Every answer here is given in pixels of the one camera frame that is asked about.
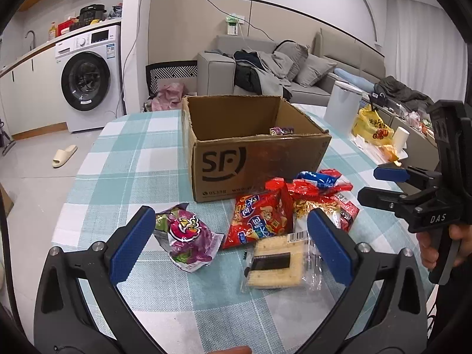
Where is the red box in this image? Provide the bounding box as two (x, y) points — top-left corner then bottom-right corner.
(57, 18), (80, 37)

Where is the stick vacuum cleaner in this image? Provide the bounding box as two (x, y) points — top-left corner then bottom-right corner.
(0, 116), (16, 156)

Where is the black white patterned basket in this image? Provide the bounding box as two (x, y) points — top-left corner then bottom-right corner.
(145, 61), (199, 98)

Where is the grey cushion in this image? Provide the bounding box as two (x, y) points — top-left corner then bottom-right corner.
(276, 41), (309, 82)
(295, 53), (337, 88)

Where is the blue cookie packet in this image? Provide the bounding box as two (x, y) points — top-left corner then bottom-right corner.
(297, 170), (340, 189)

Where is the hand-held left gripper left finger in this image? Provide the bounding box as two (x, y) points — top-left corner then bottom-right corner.
(34, 206), (174, 354)

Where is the white curtain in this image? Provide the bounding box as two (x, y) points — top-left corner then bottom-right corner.
(386, 0), (466, 100)

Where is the yellow plastic bag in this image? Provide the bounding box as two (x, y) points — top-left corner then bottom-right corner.
(351, 105), (395, 147)

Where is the light blue pillow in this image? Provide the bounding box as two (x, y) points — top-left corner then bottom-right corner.
(334, 68), (375, 91)

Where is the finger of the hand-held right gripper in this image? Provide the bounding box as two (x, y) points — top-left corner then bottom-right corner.
(358, 187), (410, 212)
(373, 166), (440, 189)

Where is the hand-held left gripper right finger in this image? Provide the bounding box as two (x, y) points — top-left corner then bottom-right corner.
(289, 207), (431, 354)

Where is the white cylindrical bin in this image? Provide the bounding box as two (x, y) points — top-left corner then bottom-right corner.
(324, 80), (364, 133)

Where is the white paper cup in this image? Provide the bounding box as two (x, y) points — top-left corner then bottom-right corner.
(391, 126), (411, 152)

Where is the white kitchen cabinet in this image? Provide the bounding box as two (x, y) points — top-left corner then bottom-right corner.
(0, 40), (69, 138)

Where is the pink cloth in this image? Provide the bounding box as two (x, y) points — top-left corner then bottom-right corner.
(151, 83), (187, 112)

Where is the wall socket with charger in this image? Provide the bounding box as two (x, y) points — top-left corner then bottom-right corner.
(226, 15), (244, 36)

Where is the person's right hand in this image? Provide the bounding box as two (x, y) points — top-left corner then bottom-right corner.
(417, 224), (472, 271)

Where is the red noodle snack packet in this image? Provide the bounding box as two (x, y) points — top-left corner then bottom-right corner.
(287, 179), (361, 234)

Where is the black rice cooker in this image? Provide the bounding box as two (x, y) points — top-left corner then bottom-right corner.
(79, 4), (107, 25)

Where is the clear food container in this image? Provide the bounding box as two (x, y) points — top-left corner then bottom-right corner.
(350, 135), (408, 165)

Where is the white washing machine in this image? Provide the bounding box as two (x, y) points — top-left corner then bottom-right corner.
(55, 25), (126, 133)

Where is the red cookie packet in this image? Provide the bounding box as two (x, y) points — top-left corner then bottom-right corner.
(319, 168), (354, 192)

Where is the pile of clothes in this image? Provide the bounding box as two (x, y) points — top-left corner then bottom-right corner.
(233, 49), (294, 100)

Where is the dark jacket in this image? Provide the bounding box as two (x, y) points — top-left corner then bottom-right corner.
(374, 76), (434, 113)

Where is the person's right forearm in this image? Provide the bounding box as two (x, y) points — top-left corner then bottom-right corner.
(428, 256), (472, 354)

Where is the grey sofa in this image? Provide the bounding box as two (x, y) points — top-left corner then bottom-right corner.
(196, 27), (388, 109)

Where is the red cartoon snack packet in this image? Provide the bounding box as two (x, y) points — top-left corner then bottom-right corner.
(221, 179), (294, 249)

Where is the checkered tablecloth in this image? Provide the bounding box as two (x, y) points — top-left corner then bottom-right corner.
(52, 103), (436, 354)

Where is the clear cracker packet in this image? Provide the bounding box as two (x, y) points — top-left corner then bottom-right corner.
(240, 230), (326, 292)

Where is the purple snack packet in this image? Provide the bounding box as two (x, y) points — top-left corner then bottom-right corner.
(154, 203), (225, 273)

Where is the beige slipper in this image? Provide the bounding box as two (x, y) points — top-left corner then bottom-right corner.
(52, 145), (78, 169)

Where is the brown cardboard box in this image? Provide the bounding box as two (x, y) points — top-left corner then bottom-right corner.
(181, 95), (332, 203)

